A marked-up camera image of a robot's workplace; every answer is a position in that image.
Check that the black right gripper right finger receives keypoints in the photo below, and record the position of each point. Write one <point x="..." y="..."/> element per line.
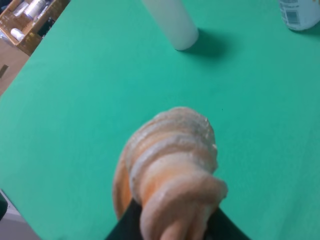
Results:
<point x="220" y="227"/>

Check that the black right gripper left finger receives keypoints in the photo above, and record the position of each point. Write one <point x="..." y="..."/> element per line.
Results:
<point x="128" y="227"/>

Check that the orange white striped bread roll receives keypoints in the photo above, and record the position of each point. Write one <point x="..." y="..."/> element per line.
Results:
<point x="167" y="167"/>

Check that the white cylindrical tube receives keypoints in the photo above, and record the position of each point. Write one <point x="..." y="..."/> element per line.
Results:
<point x="174" y="21"/>

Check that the blue capped white bottle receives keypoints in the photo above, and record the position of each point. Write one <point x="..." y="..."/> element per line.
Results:
<point x="299" y="15"/>

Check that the green table cloth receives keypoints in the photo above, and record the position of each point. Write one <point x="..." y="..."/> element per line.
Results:
<point x="105" y="68"/>

